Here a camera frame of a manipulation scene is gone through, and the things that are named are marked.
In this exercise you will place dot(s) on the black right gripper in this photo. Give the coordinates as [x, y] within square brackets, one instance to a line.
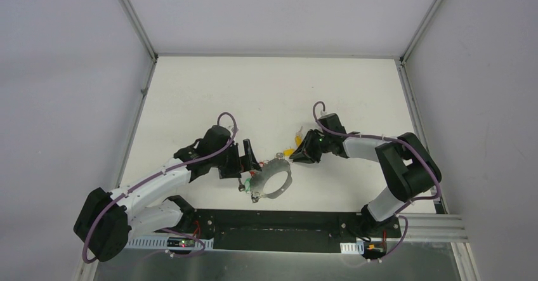
[305, 153]

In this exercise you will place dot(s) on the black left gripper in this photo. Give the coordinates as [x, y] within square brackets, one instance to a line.
[243, 162]

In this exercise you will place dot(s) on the key with yellow tag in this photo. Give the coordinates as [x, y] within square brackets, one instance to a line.
[288, 152]
[299, 137]

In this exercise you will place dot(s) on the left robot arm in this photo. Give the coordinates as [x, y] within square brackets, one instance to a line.
[109, 220]

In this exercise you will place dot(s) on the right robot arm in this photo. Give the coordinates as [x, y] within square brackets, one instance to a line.
[407, 167]

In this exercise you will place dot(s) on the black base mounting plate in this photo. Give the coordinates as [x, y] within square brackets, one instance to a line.
[275, 231]

